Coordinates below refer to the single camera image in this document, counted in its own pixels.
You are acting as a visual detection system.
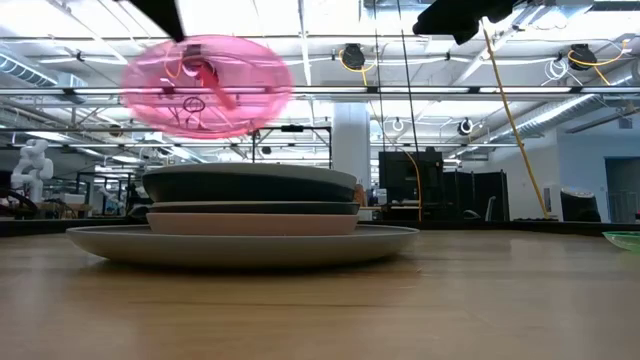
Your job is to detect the translucent pink plastic plate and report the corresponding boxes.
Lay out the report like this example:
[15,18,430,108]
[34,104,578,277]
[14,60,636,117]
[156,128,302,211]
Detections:
[119,33,295,141]

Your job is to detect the dark teal plastic plate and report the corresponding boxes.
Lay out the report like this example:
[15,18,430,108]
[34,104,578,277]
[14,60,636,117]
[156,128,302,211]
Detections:
[141,162,359,204]

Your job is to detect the pale pink plastic plate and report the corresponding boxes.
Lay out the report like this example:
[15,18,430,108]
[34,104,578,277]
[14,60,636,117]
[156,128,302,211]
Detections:
[145,212,360,237]

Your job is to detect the white square pillar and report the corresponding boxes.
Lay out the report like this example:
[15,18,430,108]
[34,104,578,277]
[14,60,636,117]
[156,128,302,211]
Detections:
[331,102,373,192]

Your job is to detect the black equipment cabinet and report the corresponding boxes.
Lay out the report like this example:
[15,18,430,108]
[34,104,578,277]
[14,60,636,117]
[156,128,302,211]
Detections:
[377,149,445,222]

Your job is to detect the black partition panels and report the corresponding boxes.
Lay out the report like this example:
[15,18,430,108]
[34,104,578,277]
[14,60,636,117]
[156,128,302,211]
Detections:
[441,169,512,223]

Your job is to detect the large grey plastic plate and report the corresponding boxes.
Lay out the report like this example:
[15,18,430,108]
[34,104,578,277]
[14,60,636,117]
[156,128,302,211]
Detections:
[65,223,421,268]

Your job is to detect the grey office chair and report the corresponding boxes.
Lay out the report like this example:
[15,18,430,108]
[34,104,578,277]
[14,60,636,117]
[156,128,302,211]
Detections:
[461,195,498,222]

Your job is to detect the black cylindrical bin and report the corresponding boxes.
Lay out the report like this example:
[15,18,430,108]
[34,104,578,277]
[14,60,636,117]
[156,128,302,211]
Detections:
[559,186,603,223]

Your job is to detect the thin black hanging cable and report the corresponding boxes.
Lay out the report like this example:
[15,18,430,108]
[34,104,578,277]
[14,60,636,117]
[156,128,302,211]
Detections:
[396,0,421,154]
[372,0,387,152]

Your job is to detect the black metal frame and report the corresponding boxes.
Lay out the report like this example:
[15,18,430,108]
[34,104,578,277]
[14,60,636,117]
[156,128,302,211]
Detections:
[251,124,334,170]

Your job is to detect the long yellow hanging cable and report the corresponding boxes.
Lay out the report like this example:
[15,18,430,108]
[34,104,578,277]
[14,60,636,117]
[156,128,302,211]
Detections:
[478,18,552,220]

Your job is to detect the yellow cable at cabinet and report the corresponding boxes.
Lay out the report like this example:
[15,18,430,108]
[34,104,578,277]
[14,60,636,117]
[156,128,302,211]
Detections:
[398,147,424,222]

